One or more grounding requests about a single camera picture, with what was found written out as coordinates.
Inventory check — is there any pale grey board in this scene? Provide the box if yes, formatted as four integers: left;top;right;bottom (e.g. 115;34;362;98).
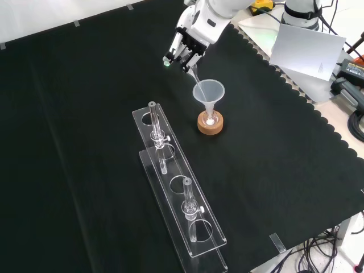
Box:
268;23;347;84

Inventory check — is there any black box device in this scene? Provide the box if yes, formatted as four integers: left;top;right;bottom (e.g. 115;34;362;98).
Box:
330;77;364;109

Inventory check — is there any cork ring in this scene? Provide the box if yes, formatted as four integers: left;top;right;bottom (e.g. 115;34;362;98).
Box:
197;110;225;136

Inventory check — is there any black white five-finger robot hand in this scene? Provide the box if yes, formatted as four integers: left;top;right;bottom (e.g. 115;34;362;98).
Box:
162;3;230;74

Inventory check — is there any coiled black cable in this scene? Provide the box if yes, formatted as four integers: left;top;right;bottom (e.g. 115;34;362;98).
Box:
348;109;364;140

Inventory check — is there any black floor cable bundle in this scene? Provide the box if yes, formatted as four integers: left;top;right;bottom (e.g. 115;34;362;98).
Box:
272;224;342;273

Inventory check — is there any translucent plastic funnel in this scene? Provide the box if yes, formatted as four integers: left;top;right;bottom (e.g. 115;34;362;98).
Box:
192;79;226;122

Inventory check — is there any yellow stop button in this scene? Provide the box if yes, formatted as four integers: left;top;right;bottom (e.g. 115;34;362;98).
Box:
249;0;275;15

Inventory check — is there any black bench cloth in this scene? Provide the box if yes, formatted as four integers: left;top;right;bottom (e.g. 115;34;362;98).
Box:
0;0;364;273

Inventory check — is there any small glass round-bottom flask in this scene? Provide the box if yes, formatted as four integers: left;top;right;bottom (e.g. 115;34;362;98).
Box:
202;109;220;128

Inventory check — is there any clear acrylic funnel stand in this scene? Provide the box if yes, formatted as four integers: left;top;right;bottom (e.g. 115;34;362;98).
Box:
131;101;229;273

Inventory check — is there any black orange power adapter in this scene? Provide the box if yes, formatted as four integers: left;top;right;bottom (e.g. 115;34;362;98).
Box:
336;57;364;80

